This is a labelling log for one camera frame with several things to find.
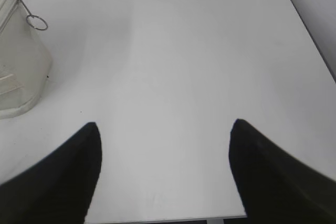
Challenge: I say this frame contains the metal zipper pull with ring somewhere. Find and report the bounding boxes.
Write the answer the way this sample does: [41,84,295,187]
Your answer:
[17,0,49,31]

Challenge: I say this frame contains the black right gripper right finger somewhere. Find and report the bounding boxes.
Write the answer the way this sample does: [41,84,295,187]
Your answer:
[228,119,335,223]

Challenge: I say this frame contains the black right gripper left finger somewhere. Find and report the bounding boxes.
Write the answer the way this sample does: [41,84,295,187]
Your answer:
[1,122,102,223]

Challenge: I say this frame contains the cream insulated lunch bag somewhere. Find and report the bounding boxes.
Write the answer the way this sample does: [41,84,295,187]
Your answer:
[1,0,52,119]

